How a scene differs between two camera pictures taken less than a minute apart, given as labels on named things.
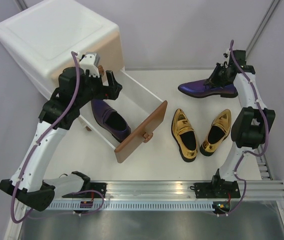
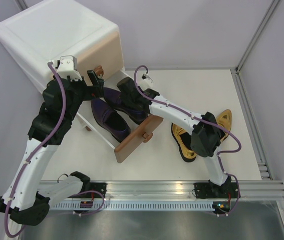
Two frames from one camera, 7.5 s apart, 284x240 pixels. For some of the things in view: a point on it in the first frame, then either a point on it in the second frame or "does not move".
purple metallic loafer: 222,85 → 138,113
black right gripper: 213,79 → 142,89
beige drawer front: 109,51 does not move
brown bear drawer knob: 101,70 does not move
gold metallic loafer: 185,136 does not move
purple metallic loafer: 112,122 does not move
